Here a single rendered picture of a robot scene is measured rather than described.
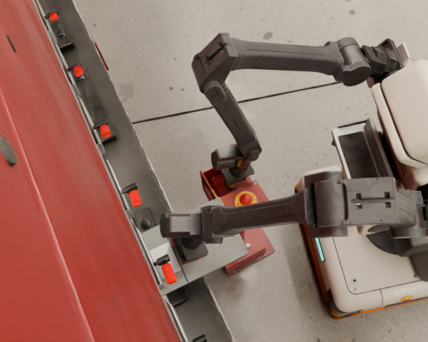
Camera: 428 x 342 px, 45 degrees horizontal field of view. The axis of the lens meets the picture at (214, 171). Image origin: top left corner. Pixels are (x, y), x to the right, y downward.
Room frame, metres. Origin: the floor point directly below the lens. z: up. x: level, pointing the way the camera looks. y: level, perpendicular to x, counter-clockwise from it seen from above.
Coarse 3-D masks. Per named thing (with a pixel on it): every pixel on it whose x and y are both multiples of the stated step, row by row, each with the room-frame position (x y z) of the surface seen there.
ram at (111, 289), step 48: (0, 0) 0.44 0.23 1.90; (0, 48) 0.28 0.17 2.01; (48, 48) 0.69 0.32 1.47; (0, 96) 0.20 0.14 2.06; (48, 96) 0.35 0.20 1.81; (48, 144) 0.21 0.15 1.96; (48, 192) 0.14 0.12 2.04; (96, 192) 0.26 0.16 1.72; (48, 240) 0.09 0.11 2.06; (96, 240) 0.14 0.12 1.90; (96, 288) 0.07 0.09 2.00; (144, 288) 0.14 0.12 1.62; (96, 336) 0.03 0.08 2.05; (144, 336) 0.05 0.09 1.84
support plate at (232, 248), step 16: (160, 240) 0.38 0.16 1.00; (224, 240) 0.36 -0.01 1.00; (240, 240) 0.36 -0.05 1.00; (208, 256) 0.32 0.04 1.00; (224, 256) 0.32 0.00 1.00; (240, 256) 0.31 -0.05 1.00; (176, 272) 0.29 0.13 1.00; (192, 272) 0.28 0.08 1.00; (208, 272) 0.28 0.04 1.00; (176, 288) 0.25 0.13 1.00
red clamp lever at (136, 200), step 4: (132, 184) 0.48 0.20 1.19; (136, 184) 0.48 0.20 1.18; (124, 188) 0.47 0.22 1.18; (128, 188) 0.47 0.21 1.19; (132, 188) 0.47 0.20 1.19; (136, 188) 0.47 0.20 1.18; (124, 192) 0.46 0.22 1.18; (128, 192) 0.46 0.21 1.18; (132, 192) 0.45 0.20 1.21; (136, 192) 0.44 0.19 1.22; (132, 196) 0.43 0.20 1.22; (136, 196) 0.43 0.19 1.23; (132, 200) 0.42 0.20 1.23; (136, 200) 0.42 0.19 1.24; (140, 200) 0.41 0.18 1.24; (132, 204) 0.41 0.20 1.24; (136, 204) 0.41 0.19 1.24; (140, 204) 0.41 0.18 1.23
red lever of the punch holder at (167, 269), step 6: (162, 258) 0.28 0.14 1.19; (168, 258) 0.28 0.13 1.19; (156, 264) 0.27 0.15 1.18; (162, 264) 0.27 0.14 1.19; (168, 264) 0.26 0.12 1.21; (162, 270) 0.25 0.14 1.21; (168, 270) 0.25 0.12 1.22; (168, 276) 0.23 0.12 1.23; (174, 276) 0.23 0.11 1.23; (168, 282) 0.22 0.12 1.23
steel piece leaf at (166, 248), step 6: (168, 240) 0.37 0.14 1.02; (162, 246) 0.36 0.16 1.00; (168, 246) 0.36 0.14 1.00; (150, 252) 0.35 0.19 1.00; (156, 252) 0.35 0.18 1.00; (162, 252) 0.34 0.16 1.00; (168, 252) 0.34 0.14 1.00; (174, 252) 0.34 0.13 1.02; (156, 258) 0.33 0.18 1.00; (174, 258) 0.33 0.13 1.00; (174, 264) 0.31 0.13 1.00; (174, 270) 0.29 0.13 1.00; (180, 270) 0.29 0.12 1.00; (162, 276) 0.28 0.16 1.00
